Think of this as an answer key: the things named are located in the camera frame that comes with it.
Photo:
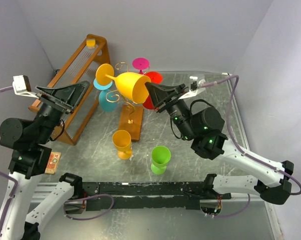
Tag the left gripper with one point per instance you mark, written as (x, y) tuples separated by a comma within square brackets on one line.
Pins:
[(66, 96)]

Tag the orange wine glass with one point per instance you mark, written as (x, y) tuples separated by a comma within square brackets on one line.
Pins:
[(122, 142), (131, 85)]

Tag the pink wine glass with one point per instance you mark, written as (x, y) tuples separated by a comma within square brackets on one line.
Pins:
[(141, 64)]

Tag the red wine glass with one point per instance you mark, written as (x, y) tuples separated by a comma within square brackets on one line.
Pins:
[(156, 78)]

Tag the wooden rack shelf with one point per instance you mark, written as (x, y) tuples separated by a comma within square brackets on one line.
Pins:
[(81, 66)]

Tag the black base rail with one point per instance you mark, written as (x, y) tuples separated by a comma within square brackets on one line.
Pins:
[(150, 195)]

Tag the orange picture card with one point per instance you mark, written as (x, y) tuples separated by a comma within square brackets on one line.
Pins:
[(53, 162)]

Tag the orange wine glass front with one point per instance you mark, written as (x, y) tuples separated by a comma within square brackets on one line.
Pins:
[(131, 85)]

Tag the blue wine glass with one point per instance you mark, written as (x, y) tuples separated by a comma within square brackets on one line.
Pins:
[(107, 101)]

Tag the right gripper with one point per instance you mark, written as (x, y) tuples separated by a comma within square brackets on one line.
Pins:
[(158, 93)]

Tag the yellow block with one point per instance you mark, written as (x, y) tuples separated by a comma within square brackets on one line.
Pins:
[(91, 43)]

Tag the gold wire glass rack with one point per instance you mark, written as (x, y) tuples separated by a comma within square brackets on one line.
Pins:
[(131, 117)]

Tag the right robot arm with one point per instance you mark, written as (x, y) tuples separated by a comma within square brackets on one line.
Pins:
[(265, 178)]

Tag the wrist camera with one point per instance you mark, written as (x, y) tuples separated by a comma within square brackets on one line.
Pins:
[(21, 86), (195, 87)]

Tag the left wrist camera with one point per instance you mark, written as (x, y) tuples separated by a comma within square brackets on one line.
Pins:
[(21, 86)]

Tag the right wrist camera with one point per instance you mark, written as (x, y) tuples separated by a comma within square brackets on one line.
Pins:
[(195, 87)]

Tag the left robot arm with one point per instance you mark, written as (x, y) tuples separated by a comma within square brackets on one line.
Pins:
[(29, 160)]

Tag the green wine glass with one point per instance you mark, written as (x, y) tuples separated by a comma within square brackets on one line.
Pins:
[(160, 156)]

